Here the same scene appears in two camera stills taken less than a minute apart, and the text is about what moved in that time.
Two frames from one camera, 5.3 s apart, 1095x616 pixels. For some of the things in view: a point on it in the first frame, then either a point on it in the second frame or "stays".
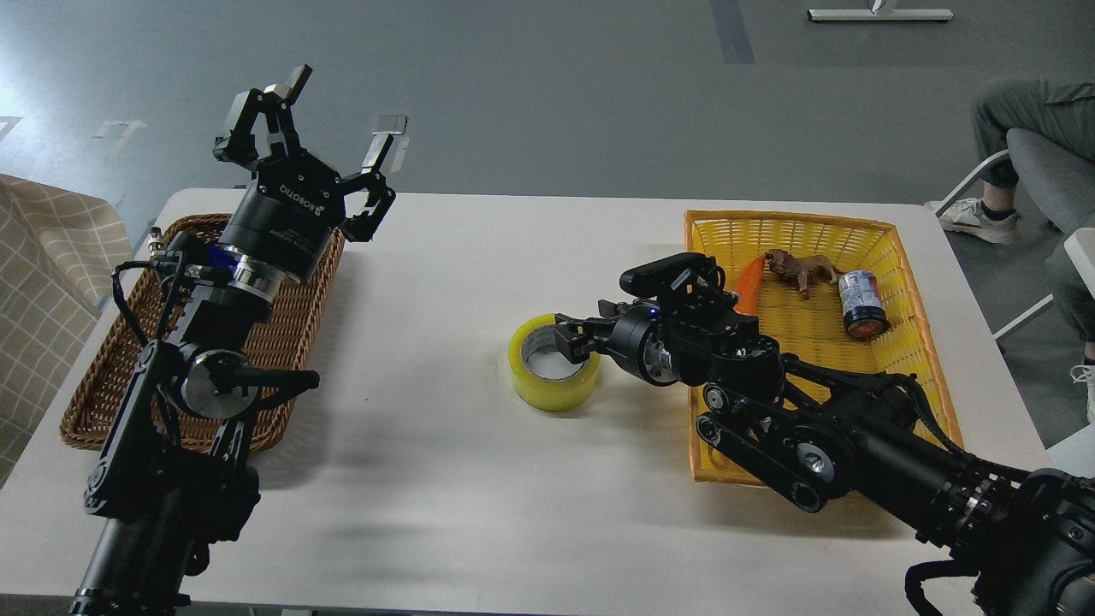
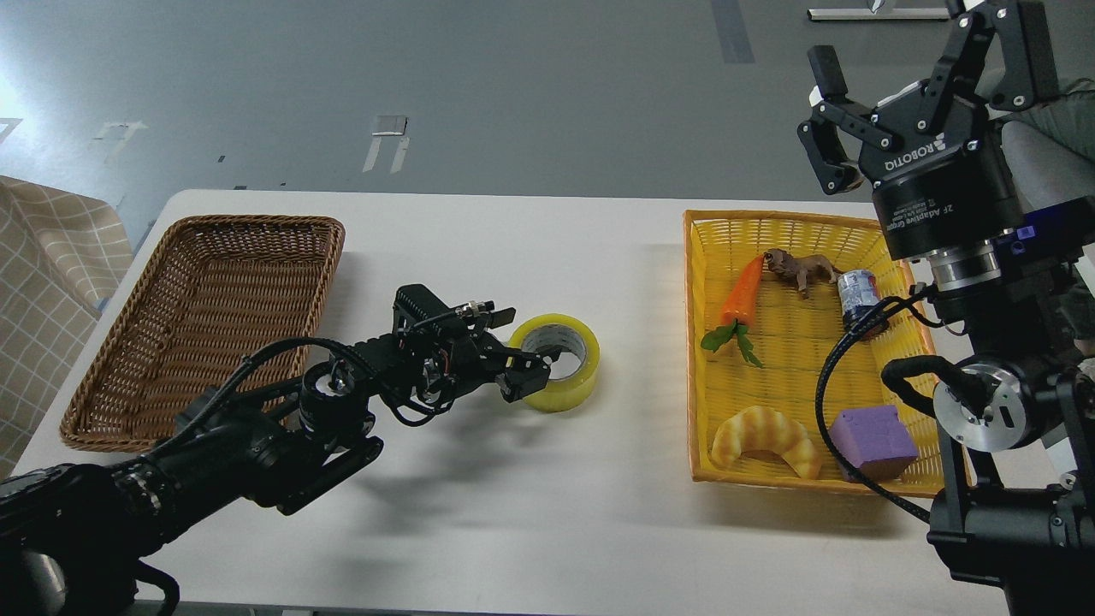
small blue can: x=865 y=316 stays
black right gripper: x=636 y=340 to x=936 y=194
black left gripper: x=287 y=215 to x=446 y=364
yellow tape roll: x=537 y=334 stays
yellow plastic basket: x=842 y=291 stays
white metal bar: x=866 y=14 stays
